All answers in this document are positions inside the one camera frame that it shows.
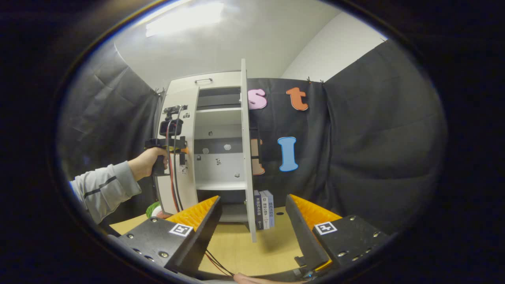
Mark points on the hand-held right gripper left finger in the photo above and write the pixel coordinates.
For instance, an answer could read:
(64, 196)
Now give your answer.
(201, 240)

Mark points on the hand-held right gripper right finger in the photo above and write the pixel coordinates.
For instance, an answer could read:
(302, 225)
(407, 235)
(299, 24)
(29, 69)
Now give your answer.
(303, 232)

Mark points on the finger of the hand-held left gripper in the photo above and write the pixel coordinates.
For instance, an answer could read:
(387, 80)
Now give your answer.
(183, 150)

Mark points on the camera sticker shoe cabinet door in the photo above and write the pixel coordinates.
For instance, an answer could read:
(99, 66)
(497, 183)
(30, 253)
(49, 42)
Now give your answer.
(191, 189)

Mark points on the white double-door shoe cabinet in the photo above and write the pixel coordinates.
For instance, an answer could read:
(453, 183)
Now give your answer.
(221, 118)

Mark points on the headphone sticker shoe cabinet door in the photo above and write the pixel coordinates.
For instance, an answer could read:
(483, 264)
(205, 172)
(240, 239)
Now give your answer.
(246, 157)

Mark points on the white cabinet drawer front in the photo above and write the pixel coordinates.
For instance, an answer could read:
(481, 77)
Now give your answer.
(221, 79)

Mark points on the pale blue book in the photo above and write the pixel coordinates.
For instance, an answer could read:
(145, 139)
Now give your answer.
(270, 209)

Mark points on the dark grey book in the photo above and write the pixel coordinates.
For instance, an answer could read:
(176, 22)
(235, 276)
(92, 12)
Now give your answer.
(258, 213)

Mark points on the green and pink item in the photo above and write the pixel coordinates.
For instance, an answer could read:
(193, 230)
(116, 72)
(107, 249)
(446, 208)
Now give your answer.
(152, 209)

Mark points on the black backdrop cloth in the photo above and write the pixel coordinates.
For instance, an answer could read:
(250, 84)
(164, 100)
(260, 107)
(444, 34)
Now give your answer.
(375, 138)

